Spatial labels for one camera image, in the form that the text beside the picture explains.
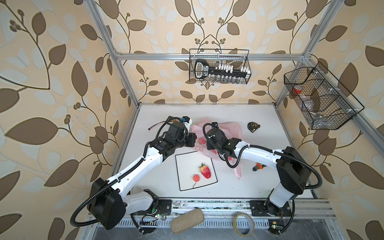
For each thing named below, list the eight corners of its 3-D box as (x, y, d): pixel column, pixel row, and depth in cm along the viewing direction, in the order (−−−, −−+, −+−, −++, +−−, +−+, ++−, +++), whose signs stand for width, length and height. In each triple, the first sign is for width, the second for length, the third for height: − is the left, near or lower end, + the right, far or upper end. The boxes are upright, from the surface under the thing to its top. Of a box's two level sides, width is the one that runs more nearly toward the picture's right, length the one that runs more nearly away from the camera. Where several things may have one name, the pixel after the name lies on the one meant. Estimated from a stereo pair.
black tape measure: (252, 133, 106) (253, 130, 103) (245, 126, 109) (246, 124, 107) (259, 128, 108) (260, 125, 106) (252, 122, 112) (253, 119, 109)
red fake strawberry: (207, 180, 83) (207, 178, 81) (197, 169, 87) (197, 167, 85) (212, 174, 85) (213, 172, 83) (202, 164, 89) (203, 162, 87)
